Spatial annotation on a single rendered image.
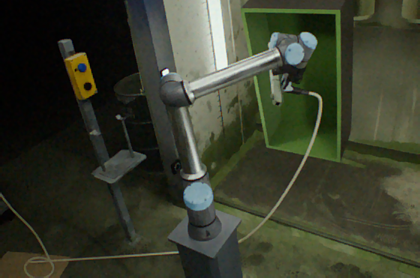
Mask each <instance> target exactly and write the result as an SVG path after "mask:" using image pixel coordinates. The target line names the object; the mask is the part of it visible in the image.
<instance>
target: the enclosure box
mask: <svg viewBox="0 0 420 278"><path fill-rule="evenodd" d="M353 5H354V0H248V1H247V2H246V3H245V4H244V5H242V6H241V20H242V23H243V27H244V34H245V38H246V43H247V50H248V54H249V58H250V57H253V56H255V55H258V54H260V53H262V52H265V51H267V50H269V43H270V42H271V38H272V34H273V33H278V32H279V33H282V34H294V35H300V34H301V33H304V32H307V33H309V34H312V35H313V36H314V37H315V38H316V39H317V45H316V48H315V49H314V50H313V52H312V54H311V57H310V58H309V61H308V62H307V64H306V67H307V68H306V70H305V71H304V74H303V79H302V81H301V83H300V84H295V82H291V86H295V87H299V88H301V89H305V90H308V91H309V92H313V93H316V94H318V95H319V96H320V97H321V100H322V111H321V116H320V119H319V127H318V131H317V132H316V136H315V139H314V141H313V144H312V147H311V148H310V151H309V153H308V156H310V157H316V158H320V159H324V160H333V161H336V162H341V159H342V157H343V155H344V149H345V147H346V144H347V142H348V139H349V137H350V133H351V127H352V106H353V99H352V86H353V25H354V22H353ZM253 80H254V85H255V89H256V95H257V99H258V104H259V112H260V115H261V119H262V127H263V131H264V135H265V143H266V147H267V148H272V149H276V150H280V151H289V152H293V153H297V154H303V155H306V153H307V149H308V147H309V144H310V143H311V139H312V136H313V134H314V131H315V127H316V124H317V119H318V115H319V101H318V97H315V96H313V95H308V96H307V95H302V94H300V95H296V94H289V93H285V92H284V93H283V105H282V106H281V107H280V106H275V105H273V101H272V99H271V98H270V94H272V87H271V79H270V72H269V71H266V72H265V73H262V74H260V75H258V76H254V77H253Z"/></svg>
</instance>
